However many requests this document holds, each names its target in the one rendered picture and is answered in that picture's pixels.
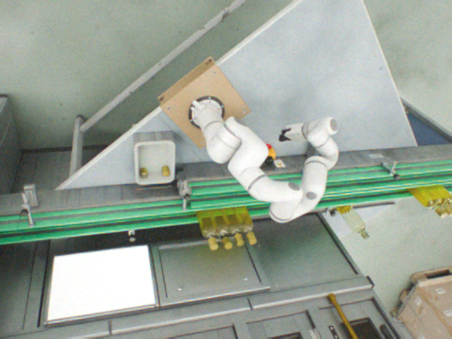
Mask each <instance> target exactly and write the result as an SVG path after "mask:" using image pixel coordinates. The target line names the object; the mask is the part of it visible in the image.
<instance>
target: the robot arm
mask: <svg viewBox="0 0 452 339"><path fill-rule="evenodd" d="M193 105H195V107H192V108H191V110H192V118H193V120H194V122H195V123H196V124H197V125H199V126H200V127H201V131H202V133H203V136H204V138H205V140H206V142H207V153H208V155H209V157H210V158H211V159H212V160H213V161H215V162H217V163H220V164H223V163H225V162H227V161H228V160H229V159H231V158H232V159H231V160H230V162H229V163H228V170H229V172H230V173H231V174H232V175H233V176H234V177H235V178H236V180H237V181H238V182H239V183H240V184H241V185H242V186H243V187H244V188H245V189H246V190H247V191H248V192H249V193H250V195H251V196H253V197H254V198H255V199H257V200H262V201H267V202H271V204H270V208H269V213H270V217H271V218H272V219H273V220H276V221H277V222H279V223H284V222H287V221H289V220H293V219H295V218H296V217H298V216H301V215H302V214H303V213H307V212H309V211H310V210H311V209H313V208H314V207H315V206H316V205H317V203H318V202H319V200H320V199H321V198H322V196H323V193H324V190H325V186H326V179H327V173H328V170H329V169H330V168H331V167H333V166H335V164H336V161H337V157H338V147H337V145H336V144H335V141H334V140H332V139H331V137H330V135H333V134H335V133H336V132H337V130H338V123H337V121H336V120H335V118H334V117H332V116H329V117H326V118H323V119H316V120H313V121H310V122H308V123H297V124H292V125H287V126H286V128H287V130H282V134H281V135H279V138H278V140H279V141H280V142H283V141H286V140H293V141H295V142H296V143H303V142H305V141H309V143H310V144H311V145H312V146H313V147H314V148H315V149H316V151H317V152H318V153H319V154H320V155H321V157H318V156H314V157H310V158H308V159H307V160H306V161H305V163H304V167H303V178H302V182H301V184H300V186H298V185H297V184H296V183H293V182H280V181H276V180H274V179H270V178H269V177H268V176H267V175H265V174H264V173H263V171H262V170H261V169H260V168H259V166H261V165H262V163H263V161H264V160H265V159H266V158H267V156H268V154H269V149H268V147H267V145H266V144H265V143H264V142H263V141H262V139H260V138H259V137H258V136H257V135H256V133H255V132H253V131H252V130H251V129H250V128H249V126H248V125H246V124H245V123H244V122H242V120H241V119H238V118H236V117H229V118H228V119H226V121H225V122H224V121H223V119H222V118H221V106H220V105H219V104H218V103H217V102H215V101H214V100H211V99H206V100H203V101H201V102H200V103H198V102H196V100H194V101H193ZM239 147H240V148H239ZM234 154H235V155H234ZM233 155H234V156H233ZM232 156H233V157H232Z"/></svg>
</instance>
